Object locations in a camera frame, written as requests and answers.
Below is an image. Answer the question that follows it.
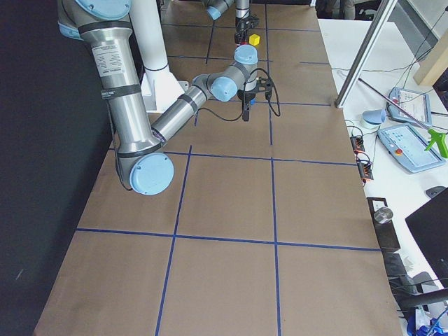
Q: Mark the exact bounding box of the green plastic tool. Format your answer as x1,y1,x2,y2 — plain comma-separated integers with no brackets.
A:
425,128,448,158

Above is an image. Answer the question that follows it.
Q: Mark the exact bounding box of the aluminium profile post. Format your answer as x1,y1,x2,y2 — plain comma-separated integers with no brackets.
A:
335,0,398,108

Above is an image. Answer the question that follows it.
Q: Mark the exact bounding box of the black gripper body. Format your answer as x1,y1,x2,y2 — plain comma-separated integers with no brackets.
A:
235,15,259,34
237,90,256,109

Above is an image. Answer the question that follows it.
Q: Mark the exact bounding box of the black monitor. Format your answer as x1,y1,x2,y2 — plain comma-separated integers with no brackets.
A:
405,193,447,288

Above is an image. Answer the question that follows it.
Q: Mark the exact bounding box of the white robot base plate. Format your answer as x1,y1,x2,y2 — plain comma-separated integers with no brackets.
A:
141,68,189,113

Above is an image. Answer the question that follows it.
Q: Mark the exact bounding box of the black box on table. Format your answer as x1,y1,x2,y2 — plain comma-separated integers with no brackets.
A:
367,197,400,253

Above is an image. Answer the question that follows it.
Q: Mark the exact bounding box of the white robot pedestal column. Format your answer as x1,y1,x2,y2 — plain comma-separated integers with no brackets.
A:
129,0,169,71

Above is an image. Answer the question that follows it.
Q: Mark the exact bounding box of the metal cup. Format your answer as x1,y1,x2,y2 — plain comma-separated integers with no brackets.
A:
373,206,393,224

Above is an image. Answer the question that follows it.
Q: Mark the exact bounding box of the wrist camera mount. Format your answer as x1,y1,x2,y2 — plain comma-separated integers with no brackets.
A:
254,77,274,101

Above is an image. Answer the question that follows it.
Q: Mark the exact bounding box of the near teach pendant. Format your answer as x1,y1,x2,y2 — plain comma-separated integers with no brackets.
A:
378,123,445,174

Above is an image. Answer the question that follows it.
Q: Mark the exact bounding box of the far teach pendant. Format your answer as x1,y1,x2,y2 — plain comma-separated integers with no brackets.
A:
387,87,432,126

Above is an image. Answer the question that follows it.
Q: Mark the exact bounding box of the teach pendant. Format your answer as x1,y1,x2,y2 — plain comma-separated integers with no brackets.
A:
387,87,432,126
378,123,445,174

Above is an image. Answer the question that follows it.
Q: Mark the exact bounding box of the yellow wooden block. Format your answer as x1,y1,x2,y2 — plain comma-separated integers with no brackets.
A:
248,34,260,46

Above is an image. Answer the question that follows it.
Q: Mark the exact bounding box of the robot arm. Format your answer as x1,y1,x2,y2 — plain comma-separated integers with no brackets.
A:
57,1,258,195
202,0,259,46

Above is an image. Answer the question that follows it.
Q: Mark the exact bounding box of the brown paper table cover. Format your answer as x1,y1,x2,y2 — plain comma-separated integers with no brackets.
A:
34,4,402,335

